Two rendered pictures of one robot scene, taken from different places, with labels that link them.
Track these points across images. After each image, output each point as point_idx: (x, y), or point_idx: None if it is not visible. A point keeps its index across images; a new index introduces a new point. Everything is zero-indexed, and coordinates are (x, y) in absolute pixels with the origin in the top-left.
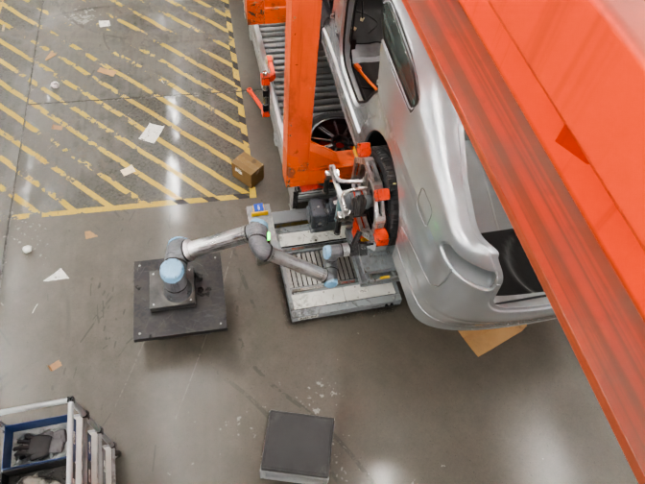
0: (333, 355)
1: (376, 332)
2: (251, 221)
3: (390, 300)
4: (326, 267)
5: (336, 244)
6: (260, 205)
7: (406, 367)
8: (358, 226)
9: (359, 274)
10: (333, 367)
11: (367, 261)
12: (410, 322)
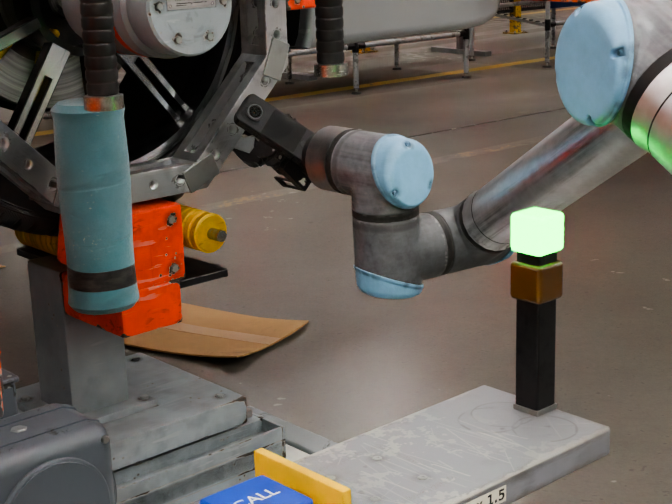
0: (612, 491)
1: None
2: (632, 22)
3: (275, 419)
4: (442, 225)
5: (350, 142)
6: (226, 499)
7: (467, 388)
8: (154, 206)
9: (248, 439)
10: (651, 479)
11: (187, 404)
12: (303, 416)
